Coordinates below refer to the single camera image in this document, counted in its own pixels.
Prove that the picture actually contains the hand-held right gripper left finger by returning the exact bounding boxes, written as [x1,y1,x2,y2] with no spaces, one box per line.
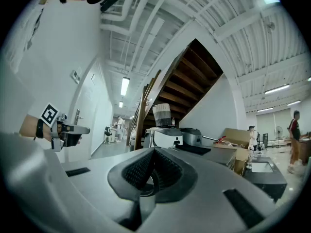
[107,147,156,202]

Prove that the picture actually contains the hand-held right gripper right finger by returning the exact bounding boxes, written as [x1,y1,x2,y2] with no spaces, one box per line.
[154,147,199,203]

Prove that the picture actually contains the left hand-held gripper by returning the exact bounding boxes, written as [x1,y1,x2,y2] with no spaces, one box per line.
[38,102,91,152]

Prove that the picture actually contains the person's left forearm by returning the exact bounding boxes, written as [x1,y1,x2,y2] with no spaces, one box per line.
[18,115,53,141]

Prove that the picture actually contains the black wristband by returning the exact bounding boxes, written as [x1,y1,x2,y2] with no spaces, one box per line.
[35,118,45,139]

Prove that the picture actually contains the white and grey appliance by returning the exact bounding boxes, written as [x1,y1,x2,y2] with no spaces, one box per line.
[144,127,184,150]

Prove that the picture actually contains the silver pot black lid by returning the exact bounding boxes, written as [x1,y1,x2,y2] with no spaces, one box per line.
[181,127,203,146]

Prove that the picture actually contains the grey striped wicker basket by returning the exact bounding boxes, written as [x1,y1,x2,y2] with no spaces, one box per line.
[152,103,172,127]

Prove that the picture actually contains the large cardboard box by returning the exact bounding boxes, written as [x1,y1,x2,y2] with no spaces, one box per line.
[213,127,254,177]

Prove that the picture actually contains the person's white shirt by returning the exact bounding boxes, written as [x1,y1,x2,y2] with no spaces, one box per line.
[0,0,104,137]

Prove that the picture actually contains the dark wooden staircase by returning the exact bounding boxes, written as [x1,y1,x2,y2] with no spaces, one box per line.
[132,38,224,150]

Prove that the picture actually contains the standing fan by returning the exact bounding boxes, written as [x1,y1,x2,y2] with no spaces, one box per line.
[274,125,284,143]

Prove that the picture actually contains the white ceiling pipe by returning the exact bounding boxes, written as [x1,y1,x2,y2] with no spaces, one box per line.
[99,0,139,35]

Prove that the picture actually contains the silver door handle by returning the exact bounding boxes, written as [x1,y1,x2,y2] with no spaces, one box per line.
[75,108,85,126]

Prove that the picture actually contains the white wall switch panel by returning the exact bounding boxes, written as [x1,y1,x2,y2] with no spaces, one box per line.
[70,67,84,84]

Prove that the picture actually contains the black head-worn camera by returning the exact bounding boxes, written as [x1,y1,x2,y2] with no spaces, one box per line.
[99,0,122,12]

